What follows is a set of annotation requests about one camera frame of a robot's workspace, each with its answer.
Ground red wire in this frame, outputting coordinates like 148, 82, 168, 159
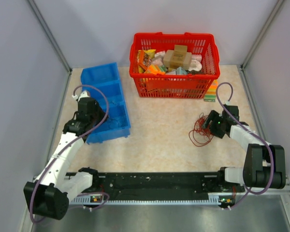
188, 112, 213, 147

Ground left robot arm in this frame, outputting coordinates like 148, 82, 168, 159
24, 96, 108, 222

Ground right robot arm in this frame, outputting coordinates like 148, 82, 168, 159
202, 110, 286, 191

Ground colourful sponge pack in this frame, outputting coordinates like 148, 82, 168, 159
203, 80, 218, 102

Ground blue plastic compartment bin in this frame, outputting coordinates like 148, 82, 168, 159
80, 62, 132, 145

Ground teal sponge package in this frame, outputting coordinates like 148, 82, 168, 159
176, 67, 188, 75

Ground brown cardboard box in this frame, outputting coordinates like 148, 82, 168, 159
163, 45, 192, 70

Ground red plastic shopping basket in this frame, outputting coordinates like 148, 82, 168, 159
129, 32, 220, 99

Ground orange sponge daddy box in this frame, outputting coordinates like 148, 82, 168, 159
144, 64, 166, 75

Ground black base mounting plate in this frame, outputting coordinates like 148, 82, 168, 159
65, 166, 249, 201

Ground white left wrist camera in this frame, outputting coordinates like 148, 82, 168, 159
72, 90, 91, 102

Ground grey aluminium frame rail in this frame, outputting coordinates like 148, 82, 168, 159
237, 65, 287, 195

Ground grey slotted cable duct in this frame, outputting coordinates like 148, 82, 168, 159
69, 194, 235, 206

